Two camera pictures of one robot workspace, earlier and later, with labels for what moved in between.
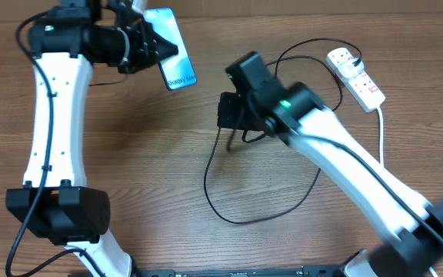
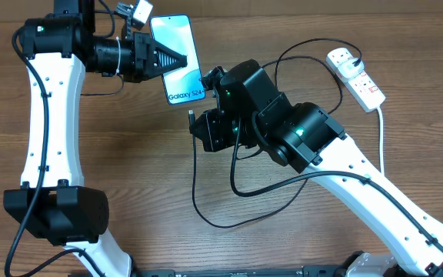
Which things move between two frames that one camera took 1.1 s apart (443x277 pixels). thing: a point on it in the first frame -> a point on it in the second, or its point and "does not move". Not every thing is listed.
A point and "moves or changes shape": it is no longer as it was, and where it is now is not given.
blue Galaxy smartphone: [178, 71] moves or changes shape
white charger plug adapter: [351, 68] does not move
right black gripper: [230, 104] -> [216, 136]
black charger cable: [243, 138] moves or changes shape
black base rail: [305, 271] does not move
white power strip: [360, 86] does not move
